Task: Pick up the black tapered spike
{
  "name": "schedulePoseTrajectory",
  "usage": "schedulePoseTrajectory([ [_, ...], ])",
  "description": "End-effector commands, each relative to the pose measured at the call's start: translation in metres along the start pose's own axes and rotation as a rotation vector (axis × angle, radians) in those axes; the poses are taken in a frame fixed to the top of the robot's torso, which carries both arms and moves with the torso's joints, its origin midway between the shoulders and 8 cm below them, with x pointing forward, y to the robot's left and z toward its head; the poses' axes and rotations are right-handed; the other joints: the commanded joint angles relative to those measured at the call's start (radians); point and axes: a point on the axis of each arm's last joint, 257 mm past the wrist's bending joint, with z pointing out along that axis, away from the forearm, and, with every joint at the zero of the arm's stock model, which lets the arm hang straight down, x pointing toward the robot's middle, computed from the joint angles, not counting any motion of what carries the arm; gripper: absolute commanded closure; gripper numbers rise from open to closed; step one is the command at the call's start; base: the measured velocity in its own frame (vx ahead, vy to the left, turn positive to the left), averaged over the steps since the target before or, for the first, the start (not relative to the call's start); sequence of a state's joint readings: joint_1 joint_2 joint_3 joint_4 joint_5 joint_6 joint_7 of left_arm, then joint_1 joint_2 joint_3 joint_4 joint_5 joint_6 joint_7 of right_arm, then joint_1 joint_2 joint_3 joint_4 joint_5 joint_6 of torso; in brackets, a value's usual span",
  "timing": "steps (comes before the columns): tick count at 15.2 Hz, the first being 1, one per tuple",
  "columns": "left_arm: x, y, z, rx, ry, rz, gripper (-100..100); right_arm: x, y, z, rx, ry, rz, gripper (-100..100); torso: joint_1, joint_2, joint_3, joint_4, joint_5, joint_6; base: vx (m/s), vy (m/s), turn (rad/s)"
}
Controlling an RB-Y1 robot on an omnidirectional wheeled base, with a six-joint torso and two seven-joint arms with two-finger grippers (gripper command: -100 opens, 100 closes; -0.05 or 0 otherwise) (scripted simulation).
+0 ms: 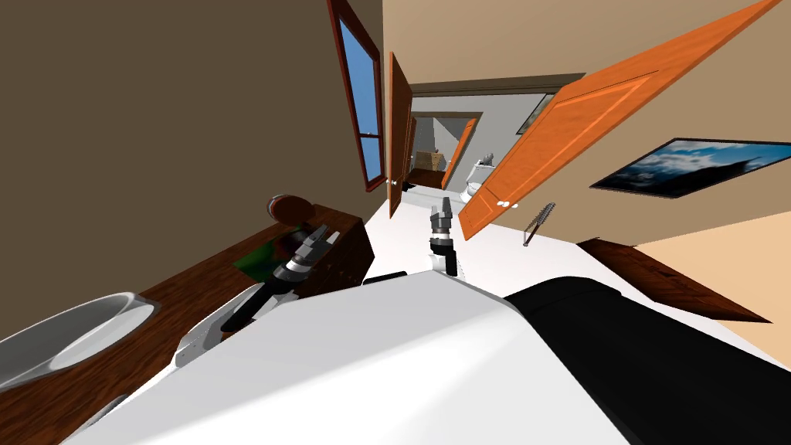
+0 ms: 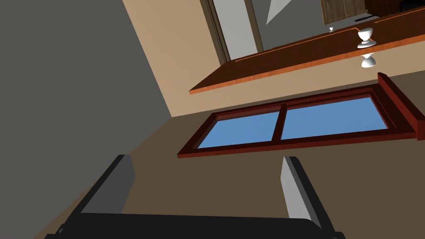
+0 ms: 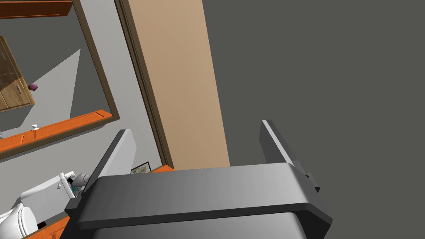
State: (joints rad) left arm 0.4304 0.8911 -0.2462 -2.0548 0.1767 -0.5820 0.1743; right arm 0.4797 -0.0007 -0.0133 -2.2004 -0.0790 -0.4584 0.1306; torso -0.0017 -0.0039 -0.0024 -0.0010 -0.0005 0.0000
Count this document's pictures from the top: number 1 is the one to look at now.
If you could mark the dark brown wooden door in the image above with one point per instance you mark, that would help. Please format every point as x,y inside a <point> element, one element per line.
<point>399,123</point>

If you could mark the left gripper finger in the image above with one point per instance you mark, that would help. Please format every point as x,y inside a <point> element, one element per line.
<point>331,240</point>
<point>317,235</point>

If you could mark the red framed window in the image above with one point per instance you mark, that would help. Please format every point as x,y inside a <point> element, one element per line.
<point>361,86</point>

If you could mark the dark wooden low cabinet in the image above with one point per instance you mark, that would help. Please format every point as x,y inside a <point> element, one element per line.
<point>667,281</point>

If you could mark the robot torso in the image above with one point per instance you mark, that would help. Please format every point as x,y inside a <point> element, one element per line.
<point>371,371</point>

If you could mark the large orange wooden door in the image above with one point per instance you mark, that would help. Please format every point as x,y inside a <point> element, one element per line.
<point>587,123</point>

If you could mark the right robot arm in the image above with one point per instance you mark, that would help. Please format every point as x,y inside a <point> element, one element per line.
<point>649,371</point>

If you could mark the dark framed sky picture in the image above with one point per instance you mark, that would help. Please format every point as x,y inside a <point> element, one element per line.
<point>686,167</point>

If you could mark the dark wooden vanity counter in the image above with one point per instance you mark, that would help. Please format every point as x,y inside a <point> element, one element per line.
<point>185,290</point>

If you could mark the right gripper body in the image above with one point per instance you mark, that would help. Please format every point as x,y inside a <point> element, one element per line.
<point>442,224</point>

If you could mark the grey bristle brush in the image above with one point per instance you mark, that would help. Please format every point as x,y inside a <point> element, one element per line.
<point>540,222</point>

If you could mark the red brown round ball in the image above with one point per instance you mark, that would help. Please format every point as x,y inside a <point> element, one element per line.
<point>290,209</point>

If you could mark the light wooden dresser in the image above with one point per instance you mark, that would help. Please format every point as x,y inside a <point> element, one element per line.
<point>427,160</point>

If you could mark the white oval sink basin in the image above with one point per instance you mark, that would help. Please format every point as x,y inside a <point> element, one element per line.
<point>74,340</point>

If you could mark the green flat object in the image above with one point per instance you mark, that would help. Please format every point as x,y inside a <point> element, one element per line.
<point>262,259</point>

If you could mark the white toilet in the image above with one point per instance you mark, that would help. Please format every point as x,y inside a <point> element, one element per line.
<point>476,176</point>

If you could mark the small orange door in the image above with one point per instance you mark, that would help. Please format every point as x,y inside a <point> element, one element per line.
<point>458,154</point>

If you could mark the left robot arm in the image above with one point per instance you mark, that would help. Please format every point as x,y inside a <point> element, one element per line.
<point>204,327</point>

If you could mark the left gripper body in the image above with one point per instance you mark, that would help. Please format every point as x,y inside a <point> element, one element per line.
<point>306,255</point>

